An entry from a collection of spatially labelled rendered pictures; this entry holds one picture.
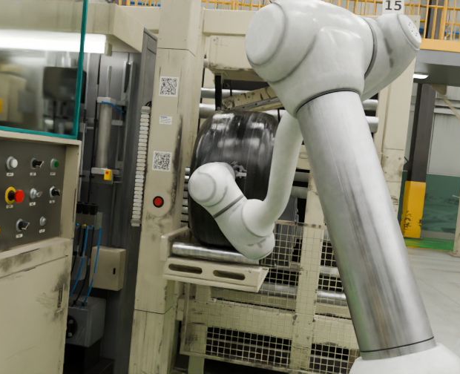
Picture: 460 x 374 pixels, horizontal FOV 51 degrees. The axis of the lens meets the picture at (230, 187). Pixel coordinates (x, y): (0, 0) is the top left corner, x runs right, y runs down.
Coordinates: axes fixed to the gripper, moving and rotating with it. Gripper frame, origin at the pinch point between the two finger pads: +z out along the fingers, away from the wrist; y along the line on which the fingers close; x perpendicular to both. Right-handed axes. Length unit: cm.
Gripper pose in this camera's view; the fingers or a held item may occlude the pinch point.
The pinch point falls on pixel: (234, 167)
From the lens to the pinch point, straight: 161.5
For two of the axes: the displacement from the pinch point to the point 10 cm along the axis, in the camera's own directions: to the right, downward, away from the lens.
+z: 2.0, -1.7, 9.6
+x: -0.7, 9.8, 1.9
